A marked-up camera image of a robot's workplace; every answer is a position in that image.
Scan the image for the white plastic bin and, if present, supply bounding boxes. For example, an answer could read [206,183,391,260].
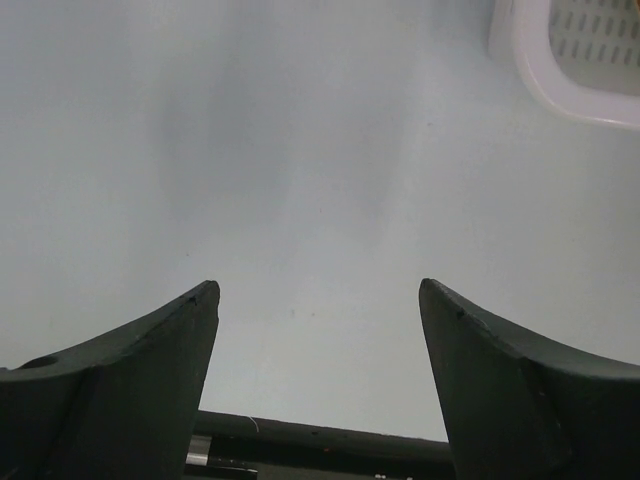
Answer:
[488,0,639,131]

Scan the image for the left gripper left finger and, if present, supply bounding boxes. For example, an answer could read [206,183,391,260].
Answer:
[1,281,220,479]

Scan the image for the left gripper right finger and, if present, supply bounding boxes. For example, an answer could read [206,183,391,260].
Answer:
[419,279,639,479]

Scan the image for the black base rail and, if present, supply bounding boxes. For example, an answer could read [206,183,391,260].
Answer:
[183,411,456,479]

